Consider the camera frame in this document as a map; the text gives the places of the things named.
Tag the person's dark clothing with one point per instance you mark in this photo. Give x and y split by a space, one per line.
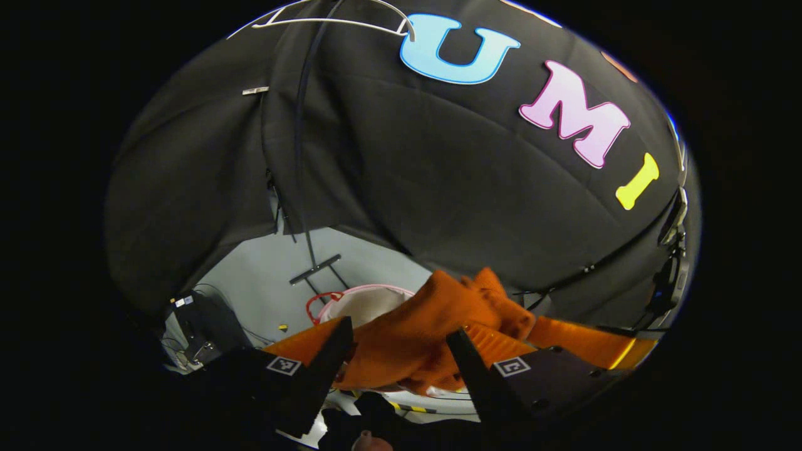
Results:
376 416

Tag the pale pink rounded object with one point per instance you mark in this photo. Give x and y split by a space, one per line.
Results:
371 442

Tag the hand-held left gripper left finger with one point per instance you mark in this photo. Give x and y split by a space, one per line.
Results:
326 369

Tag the black equipment box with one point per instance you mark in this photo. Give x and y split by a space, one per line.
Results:
210 326

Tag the silver clip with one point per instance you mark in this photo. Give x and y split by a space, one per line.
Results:
255 90

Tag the black clothes rack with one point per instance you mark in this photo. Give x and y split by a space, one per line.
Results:
301 125

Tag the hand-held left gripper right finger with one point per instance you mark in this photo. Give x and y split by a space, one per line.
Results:
479 382

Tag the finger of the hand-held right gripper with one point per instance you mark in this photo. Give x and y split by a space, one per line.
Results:
589 344

